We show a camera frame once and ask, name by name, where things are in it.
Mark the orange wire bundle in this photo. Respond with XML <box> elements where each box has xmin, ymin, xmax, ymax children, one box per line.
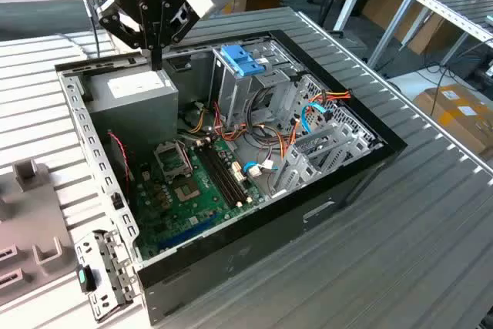
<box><xmin>213</xmin><ymin>101</ymin><xmax>270</xmax><ymax>143</ymax></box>

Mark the CPU socket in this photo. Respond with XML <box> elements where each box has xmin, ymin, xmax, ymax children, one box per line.
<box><xmin>173</xmin><ymin>180</ymin><xmax>202</xmax><ymax>203</ymax></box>

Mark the black open PC case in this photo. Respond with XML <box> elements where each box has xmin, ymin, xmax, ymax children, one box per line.
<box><xmin>55</xmin><ymin>29</ymin><xmax>408</xmax><ymax>326</ymax></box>

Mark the large brown cardboard box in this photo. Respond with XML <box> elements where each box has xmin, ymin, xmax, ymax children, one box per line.
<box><xmin>361</xmin><ymin>0</ymin><xmax>463</xmax><ymax>56</ymax></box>

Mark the metal slat frame table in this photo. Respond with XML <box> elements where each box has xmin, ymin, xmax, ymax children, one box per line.
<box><xmin>367</xmin><ymin>0</ymin><xmax>493</xmax><ymax>72</ymax></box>

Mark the red black fan wire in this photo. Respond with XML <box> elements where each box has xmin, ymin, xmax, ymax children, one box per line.
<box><xmin>106</xmin><ymin>131</ymin><xmax>134</xmax><ymax>195</ymax></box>

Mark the black latch green tab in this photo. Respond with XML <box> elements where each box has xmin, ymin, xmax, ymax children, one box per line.
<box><xmin>78</xmin><ymin>264</ymin><xmax>98</xmax><ymax>294</ymax></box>

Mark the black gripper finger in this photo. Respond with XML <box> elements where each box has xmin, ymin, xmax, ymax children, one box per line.
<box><xmin>95</xmin><ymin>0</ymin><xmax>158</xmax><ymax>72</ymax></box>
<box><xmin>156</xmin><ymin>0</ymin><xmax>202</xmax><ymax>72</ymax></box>

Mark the grey metal disk bay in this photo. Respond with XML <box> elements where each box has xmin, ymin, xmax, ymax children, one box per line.
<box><xmin>269</xmin><ymin>74</ymin><xmax>386</xmax><ymax>197</ymax></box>

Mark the grey metal drive cage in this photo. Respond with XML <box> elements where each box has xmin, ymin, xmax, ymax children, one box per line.
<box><xmin>210</xmin><ymin>38</ymin><xmax>305</xmax><ymax>133</ymax></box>

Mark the short blue wire white plug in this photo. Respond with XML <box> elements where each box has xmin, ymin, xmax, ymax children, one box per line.
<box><xmin>243</xmin><ymin>159</ymin><xmax>279</xmax><ymax>179</ymax></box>

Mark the yellow wire bundle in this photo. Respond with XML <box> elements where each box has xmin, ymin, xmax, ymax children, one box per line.
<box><xmin>187</xmin><ymin>100</ymin><xmax>207</xmax><ymax>133</ymax></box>

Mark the grey parts rack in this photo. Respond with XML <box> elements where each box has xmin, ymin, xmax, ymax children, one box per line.
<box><xmin>0</xmin><ymin>159</ymin><xmax>75</xmax><ymax>301</ymax></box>

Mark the blue plastic drive latch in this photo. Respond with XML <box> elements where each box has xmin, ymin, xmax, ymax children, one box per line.
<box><xmin>221</xmin><ymin>44</ymin><xmax>267</xmax><ymax>76</ymax></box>

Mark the grey metal slot bracket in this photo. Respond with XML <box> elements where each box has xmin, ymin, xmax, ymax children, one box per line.
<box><xmin>73</xmin><ymin>228</ymin><xmax>139</xmax><ymax>324</ymax></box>

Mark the metal socket cover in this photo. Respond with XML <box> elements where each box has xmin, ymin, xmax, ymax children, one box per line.
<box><xmin>153</xmin><ymin>139</ymin><xmax>193</xmax><ymax>183</ymax></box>

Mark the blue data wire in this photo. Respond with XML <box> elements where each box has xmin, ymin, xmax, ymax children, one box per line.
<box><xmin>301</xmin><ymin>102</ymin><xmax>333</xmax><ymax>136</ymax></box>

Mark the grey power supply unit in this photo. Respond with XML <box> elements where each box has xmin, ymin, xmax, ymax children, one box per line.
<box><xmin>86</xmin><ymin>62</ymin><xmax>180</xmax><ymax>151</ymax></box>

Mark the white board connector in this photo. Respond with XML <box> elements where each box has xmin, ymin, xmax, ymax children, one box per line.
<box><xmin>230</xmin><ymin>161</ymin><xmax>247</xmax><ymax>184</ymax></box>

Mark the green motherboard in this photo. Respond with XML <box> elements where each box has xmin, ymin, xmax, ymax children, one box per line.
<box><xmin>130</xmin><ymin>138</ymin><xmax>267</xmax><ymax>263</ymax></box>

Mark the black RAM slot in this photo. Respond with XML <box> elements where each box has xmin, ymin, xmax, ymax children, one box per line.
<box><xmin>194</xmin><ymin>146</ymin><xmax>236</xmax><ymax>210</ymax></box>

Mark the cardboard box with white labels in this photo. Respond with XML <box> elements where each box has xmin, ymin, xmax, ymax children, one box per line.
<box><xmin>412</xmin><ymin>82</ymin><xmax>493</xmax><ymax>160</ymax></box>

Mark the black wire bundle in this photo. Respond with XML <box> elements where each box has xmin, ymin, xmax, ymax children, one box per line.
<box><xmin>247</xmin><ymin>86</ymin><xmax>279</xmax><ymax>146</ymax></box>

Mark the blue expansion slot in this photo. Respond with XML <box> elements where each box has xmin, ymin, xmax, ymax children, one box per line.
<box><xmin>157</xmin><ymin>215</ymin><xmax>220</xmax><ymax>251</ymax></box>

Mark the orange yellow disk power wire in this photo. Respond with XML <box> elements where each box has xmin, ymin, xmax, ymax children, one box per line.
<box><xmin>290</xmin><ymin>89</ymin><xmax>353</xmax><ymax>141</ymax></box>

